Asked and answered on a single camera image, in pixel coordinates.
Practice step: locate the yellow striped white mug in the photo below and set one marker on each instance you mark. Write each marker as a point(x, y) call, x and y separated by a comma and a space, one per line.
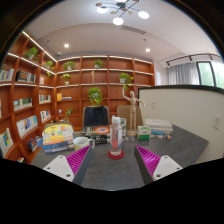
point(81, 143)

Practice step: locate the wooden artist mannequin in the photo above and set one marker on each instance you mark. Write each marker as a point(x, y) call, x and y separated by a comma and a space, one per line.
point(133, 110)

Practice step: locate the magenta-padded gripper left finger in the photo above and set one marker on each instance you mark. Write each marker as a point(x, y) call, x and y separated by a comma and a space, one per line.
point(58, 166)

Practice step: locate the recessed ceiling light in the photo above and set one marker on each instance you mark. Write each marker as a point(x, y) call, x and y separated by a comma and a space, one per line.
point(66, 45)
point(147, 50)

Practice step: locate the branched ceiling lamp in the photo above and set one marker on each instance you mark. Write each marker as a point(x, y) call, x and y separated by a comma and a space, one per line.
point(118, 20)

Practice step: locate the stack of white flat boxes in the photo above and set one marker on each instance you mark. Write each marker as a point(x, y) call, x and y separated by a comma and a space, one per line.
point(160, 125)

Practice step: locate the dark office chair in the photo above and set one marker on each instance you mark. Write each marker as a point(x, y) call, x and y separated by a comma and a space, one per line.
point(96, 116)

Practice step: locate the window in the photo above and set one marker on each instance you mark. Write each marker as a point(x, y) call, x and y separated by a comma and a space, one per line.
point(210, 74)

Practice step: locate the white wall socket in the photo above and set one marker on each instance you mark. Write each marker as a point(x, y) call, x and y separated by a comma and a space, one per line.
point(154, 104)
point(217, 122)

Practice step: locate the stack of colourful books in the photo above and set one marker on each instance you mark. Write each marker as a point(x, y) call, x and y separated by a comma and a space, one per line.
point(58, 138)

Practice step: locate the grey curtain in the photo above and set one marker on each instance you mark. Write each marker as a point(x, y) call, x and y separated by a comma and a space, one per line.
point(183, 73)

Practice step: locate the ceiling air vent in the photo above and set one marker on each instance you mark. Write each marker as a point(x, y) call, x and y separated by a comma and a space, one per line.
point(133, 30)

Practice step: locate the small green and white box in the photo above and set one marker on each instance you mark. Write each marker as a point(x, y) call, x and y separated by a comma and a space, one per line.
point(144, 133)

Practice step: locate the stack of black books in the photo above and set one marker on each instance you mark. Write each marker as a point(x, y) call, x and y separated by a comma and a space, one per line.
point(100, 131)

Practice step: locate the flat round red coaster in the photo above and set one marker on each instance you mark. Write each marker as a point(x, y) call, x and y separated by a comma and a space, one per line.
point(116, 157)

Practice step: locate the orange wooden shelf unit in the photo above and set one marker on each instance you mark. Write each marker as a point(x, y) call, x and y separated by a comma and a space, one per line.
point(76, 96)

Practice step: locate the clear bottle with red label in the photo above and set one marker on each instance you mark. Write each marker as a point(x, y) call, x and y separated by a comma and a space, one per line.
point(116, 138)

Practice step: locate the tan chair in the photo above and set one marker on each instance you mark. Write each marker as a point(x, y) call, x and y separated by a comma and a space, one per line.
point(124, 111)

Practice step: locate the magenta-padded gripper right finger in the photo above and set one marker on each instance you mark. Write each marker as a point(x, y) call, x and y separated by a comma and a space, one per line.
point(166, 166)

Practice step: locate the tall green and white carton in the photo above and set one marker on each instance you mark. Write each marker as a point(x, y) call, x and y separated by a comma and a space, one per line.
point(124, 126)

